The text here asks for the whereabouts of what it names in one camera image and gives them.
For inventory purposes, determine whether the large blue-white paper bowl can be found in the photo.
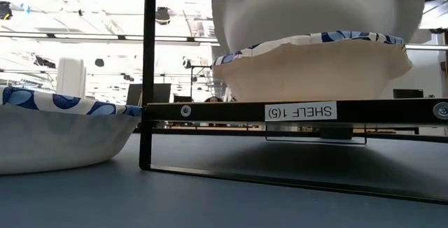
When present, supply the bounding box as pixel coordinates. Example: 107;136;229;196
0;86;143;176

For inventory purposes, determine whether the dark monitor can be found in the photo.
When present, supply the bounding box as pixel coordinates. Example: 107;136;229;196
126;83;172;104

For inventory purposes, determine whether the black ceiling dome lamp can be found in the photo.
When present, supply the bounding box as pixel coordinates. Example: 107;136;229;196
155;6;172;25

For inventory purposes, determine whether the white pillar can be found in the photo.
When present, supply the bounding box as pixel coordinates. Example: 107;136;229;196
55;57;87;99

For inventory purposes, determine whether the white shelf label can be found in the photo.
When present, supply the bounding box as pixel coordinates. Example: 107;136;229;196
265;101;338;122

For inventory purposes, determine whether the black frame wooden shelf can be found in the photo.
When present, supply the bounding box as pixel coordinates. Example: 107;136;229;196
137;0;448;206

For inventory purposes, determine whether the small blue-white paper bowl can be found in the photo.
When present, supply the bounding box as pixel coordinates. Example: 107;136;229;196
211;30;414;103
211;0;426;53

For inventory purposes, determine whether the small black monitor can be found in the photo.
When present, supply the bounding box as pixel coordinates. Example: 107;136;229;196
393;88;425;100

